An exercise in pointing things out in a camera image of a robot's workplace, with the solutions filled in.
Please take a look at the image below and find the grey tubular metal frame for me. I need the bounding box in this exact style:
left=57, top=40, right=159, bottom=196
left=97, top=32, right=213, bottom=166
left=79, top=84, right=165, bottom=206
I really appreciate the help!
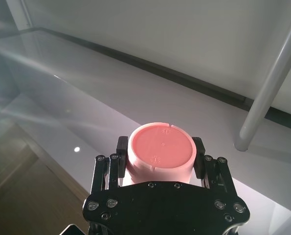
left=234, top=11, right=291, bottom=151

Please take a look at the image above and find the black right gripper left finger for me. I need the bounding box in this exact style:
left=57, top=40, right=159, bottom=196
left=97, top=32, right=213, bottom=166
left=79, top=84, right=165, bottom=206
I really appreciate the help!
left=90, top=135, right=131, bottom=196

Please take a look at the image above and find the pink plastic cup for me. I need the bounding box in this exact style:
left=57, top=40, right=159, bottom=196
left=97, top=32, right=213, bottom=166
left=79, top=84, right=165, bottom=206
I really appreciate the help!
left=124, top=122, right=197, bottom=186

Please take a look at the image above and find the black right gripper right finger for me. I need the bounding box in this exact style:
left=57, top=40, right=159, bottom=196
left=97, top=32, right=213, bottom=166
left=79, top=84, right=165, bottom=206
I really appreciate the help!
left=192, top=136, right=240, bottom=196

